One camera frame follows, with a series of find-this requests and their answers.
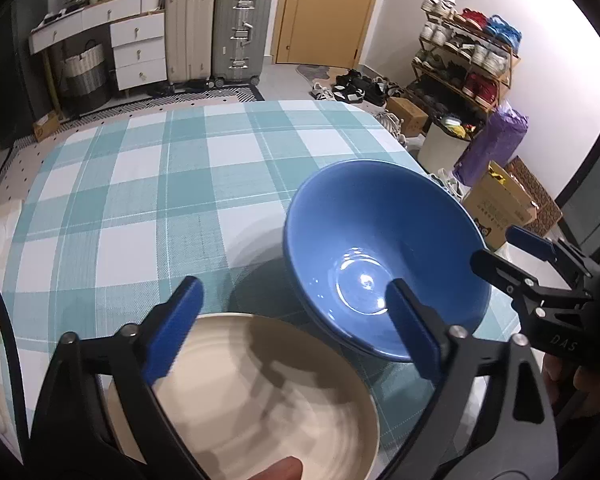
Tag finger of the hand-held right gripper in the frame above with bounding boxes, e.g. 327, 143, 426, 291
506, 225, 600, 282
470, 248, 593, 313

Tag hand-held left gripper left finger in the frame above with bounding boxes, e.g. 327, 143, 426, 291
30, 276, 206, 480

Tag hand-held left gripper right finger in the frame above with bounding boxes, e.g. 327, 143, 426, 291
382, 279, 558, 480

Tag cream round plate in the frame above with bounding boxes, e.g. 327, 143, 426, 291
107, 312, 381, 480

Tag person's right hand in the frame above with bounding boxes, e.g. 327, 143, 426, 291
541, 352, 600, 423

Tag person's left hand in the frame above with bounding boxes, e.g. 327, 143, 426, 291
256, 456, 304, 480

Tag brown patterned box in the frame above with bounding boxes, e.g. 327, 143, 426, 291
504, 155, 564, 237

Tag yellow printed cardboard box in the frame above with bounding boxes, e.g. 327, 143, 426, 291
461, 160, 539, 252

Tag purple bag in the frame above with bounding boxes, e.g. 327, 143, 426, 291
452, 102, 530, 187

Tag white trash bin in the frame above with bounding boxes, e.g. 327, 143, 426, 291
419, 117, 474, 182

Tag teal checked tablecloth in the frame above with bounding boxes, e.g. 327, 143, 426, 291
9, 100, 527, 480

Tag plain brown cardboard box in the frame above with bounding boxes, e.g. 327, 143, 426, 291
386, 95, 429, 137

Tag wooden shoe rack with shoes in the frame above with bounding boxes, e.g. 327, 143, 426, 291
411, 0, 522, 127

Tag shoes on floor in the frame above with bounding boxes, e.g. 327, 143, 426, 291
309, 69, 407, 107

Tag small cardboard box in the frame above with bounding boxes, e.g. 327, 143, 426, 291
32, 111, 62, 142

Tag woven laundry basket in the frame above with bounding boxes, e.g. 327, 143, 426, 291
59, 40, 111, 112

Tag white vanity desk with drawers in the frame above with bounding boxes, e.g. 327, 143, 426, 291
28, 0, 167, 100

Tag cream suitcase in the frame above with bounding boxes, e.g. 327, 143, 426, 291
164, 0, 216, 87

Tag silver suitcase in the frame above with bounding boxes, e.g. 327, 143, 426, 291
212, 0, 274, 87

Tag wooden door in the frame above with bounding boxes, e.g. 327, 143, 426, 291
271, 0, 387, 69

